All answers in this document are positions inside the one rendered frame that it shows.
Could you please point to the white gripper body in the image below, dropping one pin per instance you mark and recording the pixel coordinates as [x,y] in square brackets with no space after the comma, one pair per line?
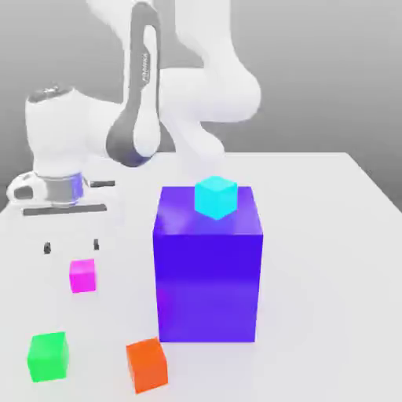
[64,209]

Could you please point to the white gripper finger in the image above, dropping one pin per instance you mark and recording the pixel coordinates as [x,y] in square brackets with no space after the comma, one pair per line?
[47,248]
[95,244]

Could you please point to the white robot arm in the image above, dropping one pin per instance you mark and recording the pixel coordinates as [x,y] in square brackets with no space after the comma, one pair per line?
[213,94]

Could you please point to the small magenta cube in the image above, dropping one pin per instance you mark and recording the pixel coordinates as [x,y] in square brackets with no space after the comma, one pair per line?
[82,276]

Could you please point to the small green cube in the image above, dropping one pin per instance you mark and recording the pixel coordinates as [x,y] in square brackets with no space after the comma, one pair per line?
[47,358]

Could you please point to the small cyan cube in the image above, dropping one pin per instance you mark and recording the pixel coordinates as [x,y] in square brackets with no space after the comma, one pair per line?
[216,198]

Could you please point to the small orange cube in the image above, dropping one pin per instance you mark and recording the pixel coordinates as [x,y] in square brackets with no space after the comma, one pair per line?
[147,366]

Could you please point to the large purple box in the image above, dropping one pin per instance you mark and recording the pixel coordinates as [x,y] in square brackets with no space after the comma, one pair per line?
[207,282]

